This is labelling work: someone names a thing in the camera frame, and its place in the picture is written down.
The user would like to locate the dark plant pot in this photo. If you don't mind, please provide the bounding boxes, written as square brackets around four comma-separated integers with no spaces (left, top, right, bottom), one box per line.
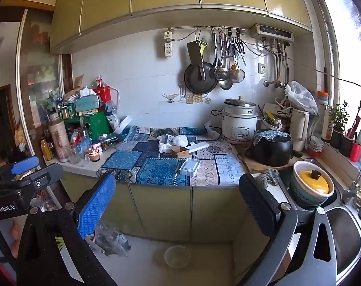
[340,134,355,157]

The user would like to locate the steel mesh strainer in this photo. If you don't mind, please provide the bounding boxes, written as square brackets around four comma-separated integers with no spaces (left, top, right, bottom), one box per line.
[230,62,246,84]

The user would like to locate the small brown cardboard box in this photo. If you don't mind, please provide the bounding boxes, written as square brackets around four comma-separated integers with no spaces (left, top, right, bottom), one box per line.
[170,146,190,158]

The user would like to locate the amber bottle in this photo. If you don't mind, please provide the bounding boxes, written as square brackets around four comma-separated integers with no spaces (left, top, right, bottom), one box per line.
[40,138,54,161]

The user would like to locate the white bottle with orange cap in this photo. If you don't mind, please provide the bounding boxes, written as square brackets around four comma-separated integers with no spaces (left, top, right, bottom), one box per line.
[318,91,330,140]

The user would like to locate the black hanging wok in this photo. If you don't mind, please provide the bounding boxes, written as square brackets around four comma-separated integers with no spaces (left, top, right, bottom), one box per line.
[184,62,218,95]

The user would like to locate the teal knitted cloth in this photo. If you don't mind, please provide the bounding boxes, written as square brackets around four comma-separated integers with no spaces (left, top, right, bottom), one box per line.
[252,129,290,146]

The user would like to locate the steel hook rail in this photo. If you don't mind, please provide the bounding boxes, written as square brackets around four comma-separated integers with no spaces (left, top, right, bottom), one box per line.
[168,25,246,33]

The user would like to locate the white wall water heater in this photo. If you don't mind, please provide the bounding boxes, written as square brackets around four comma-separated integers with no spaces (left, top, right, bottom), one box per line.
[250,23,295,42]

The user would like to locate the steel faucet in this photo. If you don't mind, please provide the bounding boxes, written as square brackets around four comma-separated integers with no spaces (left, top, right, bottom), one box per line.
[341,150,361,209]

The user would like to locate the white thermos jug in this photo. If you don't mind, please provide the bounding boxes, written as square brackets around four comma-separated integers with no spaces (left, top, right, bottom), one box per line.
[289,107,310,152]

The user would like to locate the clear glass jar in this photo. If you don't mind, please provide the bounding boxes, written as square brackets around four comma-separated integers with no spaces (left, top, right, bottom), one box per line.
[68,143,90,167]

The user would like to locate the potted green plant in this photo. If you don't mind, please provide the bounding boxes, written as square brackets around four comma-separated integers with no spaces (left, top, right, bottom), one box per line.
[328,101,349,149]

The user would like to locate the white rice cooker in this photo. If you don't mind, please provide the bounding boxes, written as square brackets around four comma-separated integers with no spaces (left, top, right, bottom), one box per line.
[221,96,258,143]

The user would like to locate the teal colander basket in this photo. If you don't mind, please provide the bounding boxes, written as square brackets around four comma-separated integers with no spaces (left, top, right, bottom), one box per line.
[289,161,336,207]

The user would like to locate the blue patterned patchwork cloth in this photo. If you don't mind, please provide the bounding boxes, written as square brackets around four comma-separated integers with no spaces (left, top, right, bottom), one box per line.
[97,124,246,187]

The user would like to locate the beige patterned thermos bottle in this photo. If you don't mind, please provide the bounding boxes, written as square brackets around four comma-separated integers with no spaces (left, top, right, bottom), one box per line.
[47,113,69,163]

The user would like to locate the red tin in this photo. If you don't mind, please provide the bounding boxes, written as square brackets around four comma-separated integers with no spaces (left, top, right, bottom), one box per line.
[93,77,112,103]

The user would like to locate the steel slotted skimmer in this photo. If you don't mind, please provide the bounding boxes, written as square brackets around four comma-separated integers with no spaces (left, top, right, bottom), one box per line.
[212,33,230,81]

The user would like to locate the steel cleaver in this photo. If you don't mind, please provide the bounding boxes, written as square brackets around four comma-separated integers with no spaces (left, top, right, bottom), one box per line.
[187,40,206,81]

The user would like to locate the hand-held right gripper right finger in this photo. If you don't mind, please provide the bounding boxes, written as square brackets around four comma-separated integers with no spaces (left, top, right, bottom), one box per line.
[238,173,337,286]

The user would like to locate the white bowl with utensils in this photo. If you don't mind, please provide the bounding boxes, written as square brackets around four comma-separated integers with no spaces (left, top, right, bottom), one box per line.
[259,110,290,132]

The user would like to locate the white power strip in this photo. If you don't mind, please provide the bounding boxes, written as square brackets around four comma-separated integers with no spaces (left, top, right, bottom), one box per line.
[164,29,173,58]

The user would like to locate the steel ladle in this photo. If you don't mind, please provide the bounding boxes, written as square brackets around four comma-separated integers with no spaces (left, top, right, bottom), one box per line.
[219,34,233,90]

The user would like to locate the red cup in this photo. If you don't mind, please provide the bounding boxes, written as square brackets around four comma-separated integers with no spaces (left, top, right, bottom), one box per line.
[349,141,361,163]

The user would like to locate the white plastic tray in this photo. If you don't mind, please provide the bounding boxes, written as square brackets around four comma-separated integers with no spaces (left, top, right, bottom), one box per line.
[179,158,201,177]

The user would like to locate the crumpled clear plastic bags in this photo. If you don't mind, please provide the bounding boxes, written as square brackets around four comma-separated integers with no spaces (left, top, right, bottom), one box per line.
[85,225,130,257]

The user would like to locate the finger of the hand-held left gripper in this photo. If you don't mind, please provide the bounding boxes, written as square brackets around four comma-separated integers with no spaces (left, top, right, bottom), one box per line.
[0,163,64,203]
[0,156,40,189]

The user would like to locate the black cooking pot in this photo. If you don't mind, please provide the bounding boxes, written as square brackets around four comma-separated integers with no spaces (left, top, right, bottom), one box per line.
[245,131,293,167]

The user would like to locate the clear plastic bag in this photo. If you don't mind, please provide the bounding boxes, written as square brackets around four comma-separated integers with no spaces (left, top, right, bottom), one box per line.
[284,80,319,117]

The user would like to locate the steel sink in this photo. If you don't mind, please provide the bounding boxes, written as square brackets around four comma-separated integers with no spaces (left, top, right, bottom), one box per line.
[283,158,361,286]

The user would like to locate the long white cardboard box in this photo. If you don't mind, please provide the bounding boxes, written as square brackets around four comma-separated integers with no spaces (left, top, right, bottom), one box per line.
[186,141,210,155]

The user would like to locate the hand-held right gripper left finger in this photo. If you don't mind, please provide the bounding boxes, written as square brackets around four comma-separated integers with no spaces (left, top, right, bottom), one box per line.
[16,173,117,286]

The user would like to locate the window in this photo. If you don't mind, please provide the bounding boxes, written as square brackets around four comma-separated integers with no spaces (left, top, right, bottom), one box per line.
[310,0,361,111]

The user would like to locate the black kitchen scissors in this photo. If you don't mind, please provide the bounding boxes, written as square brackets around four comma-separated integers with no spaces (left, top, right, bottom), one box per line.
[230,37,245,55]

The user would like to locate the grey dishcloth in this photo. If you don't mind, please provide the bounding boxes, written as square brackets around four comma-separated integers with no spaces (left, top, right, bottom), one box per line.
[256,169,280,190]

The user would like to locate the wooden cutting board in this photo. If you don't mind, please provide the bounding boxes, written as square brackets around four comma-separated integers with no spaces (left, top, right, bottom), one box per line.
[230,143,310,174]

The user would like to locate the clear plastic bowl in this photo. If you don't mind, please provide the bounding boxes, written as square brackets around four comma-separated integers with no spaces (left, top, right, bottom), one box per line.
[164,245,191,269]

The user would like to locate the white plastic wrapper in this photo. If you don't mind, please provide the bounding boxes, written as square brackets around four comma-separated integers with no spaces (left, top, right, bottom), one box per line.
[157,135,173,154]

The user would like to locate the teal box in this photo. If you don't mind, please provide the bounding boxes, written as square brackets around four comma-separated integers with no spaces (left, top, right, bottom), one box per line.
[74,94,102,113]

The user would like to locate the green box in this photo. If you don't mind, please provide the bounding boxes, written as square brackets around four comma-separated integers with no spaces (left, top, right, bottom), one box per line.
[64,111,112,139]

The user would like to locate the yellow pot lid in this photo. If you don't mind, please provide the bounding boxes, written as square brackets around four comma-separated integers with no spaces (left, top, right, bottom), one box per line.
[298,169,330,195]

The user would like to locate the stack of small bowls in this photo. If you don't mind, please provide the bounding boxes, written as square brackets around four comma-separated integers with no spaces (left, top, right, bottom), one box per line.
[308,135,324,157]

